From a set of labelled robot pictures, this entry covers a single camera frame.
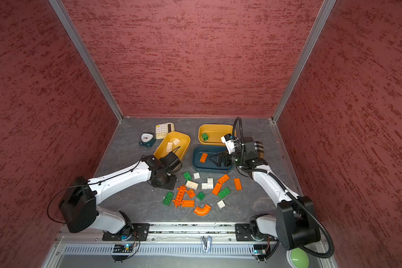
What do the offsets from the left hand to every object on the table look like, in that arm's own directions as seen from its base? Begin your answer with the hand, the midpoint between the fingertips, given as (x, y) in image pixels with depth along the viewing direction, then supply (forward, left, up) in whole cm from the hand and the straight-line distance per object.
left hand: (167, 189), depth 81 cm
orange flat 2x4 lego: (-5, -11, -6) cm, 13 cm away
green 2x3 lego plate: (0, -29, -5) cm, 30 cm away
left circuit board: (-24, +17, -7) cm, 30 cm away
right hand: (+12, -24, +9) cm, 28 cm away
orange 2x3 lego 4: (+22, -18, -6) cm, 29 cm away
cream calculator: (+42, +11, -4) cm, 44 cm away
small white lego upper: (+10, -14, -6) cm, 19 cm away
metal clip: (-21, -20, -4) cm, 29 cm away
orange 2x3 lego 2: (+9, -29, -7) cm, 31 cm away
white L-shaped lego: (+4, -21, -5) cm, 22 cm away
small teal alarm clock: (+32, +18, -3) cm, 37 cm away
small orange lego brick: (0, -12, -5) cm, 13 cm away
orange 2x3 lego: (+3, -25, -6) cm, 26 cm away
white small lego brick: (+33, 0, -5) cm, 34 cm away
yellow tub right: (+43, -26, -7) cm, 51 cm away
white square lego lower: (-5, -27, -6) cm, 29 cm away
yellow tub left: (+34, +3, -5) cm, 34 cm away
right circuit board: (-24, -44, -7) cm, 50 cm away
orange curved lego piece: (-9, -18, -6) cm, 21 cm away
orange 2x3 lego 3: (+6, -37, -7) cm, 38 cm away
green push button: (-27, -58, -5) cm, 64 cm away
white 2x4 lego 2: (+28, +4, -5) cm, 29 cm away
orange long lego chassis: (-1, -6, -6) cm, 8 cm away
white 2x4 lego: (+4, -12, -5) cm, 14 cm away
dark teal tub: (+18, -17, -6) cm, 25 cm away
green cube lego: (+9, -9, -4) cm, 13 cm away
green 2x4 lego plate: (-3, 0, -5) cm, 6 cm away
